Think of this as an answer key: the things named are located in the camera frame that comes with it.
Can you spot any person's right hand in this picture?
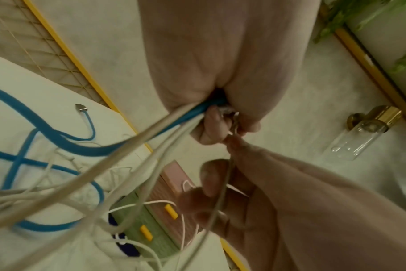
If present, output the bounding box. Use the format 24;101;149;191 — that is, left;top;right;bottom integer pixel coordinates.
176;133;406;271

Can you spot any pink drawer box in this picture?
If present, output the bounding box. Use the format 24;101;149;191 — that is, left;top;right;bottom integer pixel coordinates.
109;160;224;263

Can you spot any dark blue round container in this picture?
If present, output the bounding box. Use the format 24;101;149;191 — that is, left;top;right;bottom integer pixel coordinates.
107;214;142;258

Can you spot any person's left hand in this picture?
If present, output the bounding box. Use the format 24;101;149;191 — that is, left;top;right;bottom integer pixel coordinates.
137;0;323;146

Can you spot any blue cable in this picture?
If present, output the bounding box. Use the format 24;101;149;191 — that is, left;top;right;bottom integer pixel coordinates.
0;84;229;233

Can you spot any golden frame strip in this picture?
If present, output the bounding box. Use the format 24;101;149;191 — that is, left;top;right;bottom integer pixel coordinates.
318;5;406;126

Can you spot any glass wall lamp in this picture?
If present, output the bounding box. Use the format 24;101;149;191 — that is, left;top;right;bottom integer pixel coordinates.
323;105;404;162

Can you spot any green plant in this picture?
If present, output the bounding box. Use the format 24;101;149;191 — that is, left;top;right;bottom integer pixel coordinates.
311;0;406;75

